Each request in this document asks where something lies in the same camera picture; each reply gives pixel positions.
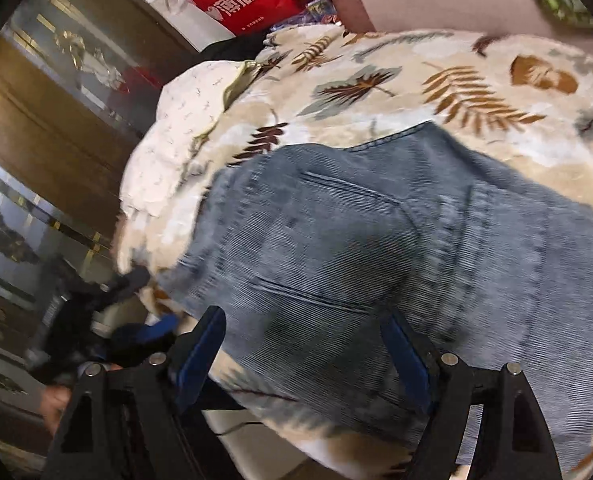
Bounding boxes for person left hand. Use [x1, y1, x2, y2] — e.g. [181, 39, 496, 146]
[39, 385, 72, 436]

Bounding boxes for white quilt underside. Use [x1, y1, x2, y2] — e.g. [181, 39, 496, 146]
[120, 61, 261, 218]

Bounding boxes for colourful snack packet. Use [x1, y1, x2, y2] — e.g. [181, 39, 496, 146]
[270, 0, 341, 32]

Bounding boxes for grey denim pants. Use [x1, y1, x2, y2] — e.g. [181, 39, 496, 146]
[159, 122, 593, 478]

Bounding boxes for brown wooden wardrobe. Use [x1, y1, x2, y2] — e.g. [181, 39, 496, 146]
[0, 0, 196, 250]

